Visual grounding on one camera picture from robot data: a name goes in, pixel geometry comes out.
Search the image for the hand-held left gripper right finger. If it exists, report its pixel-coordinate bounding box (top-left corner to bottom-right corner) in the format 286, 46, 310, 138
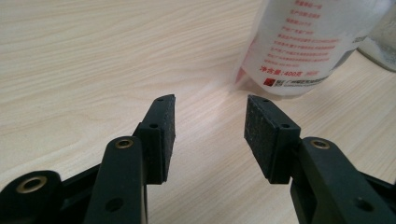
244, 94, 302, 185

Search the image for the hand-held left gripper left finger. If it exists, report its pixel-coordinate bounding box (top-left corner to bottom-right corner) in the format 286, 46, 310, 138
133, 93, 177, 185

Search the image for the white plastic bag red print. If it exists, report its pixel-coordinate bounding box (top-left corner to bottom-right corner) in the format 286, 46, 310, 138
234, 0, 391, 98

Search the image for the clear jar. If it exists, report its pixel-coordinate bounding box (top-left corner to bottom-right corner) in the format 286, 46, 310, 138
358, 3, 396, 73

